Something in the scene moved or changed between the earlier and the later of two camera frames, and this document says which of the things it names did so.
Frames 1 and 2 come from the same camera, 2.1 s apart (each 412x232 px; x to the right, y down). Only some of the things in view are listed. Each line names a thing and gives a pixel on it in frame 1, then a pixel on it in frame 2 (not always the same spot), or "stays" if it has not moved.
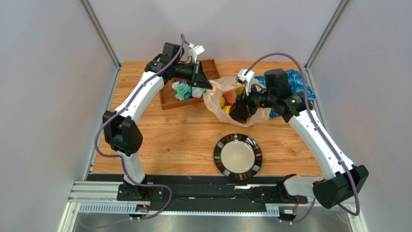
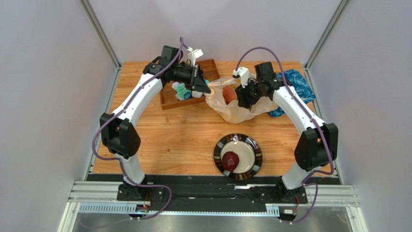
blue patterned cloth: [296, 86] stays
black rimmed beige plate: [238, 156] stays
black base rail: [201, 189] stays
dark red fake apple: [241, 121] to [230, 161]
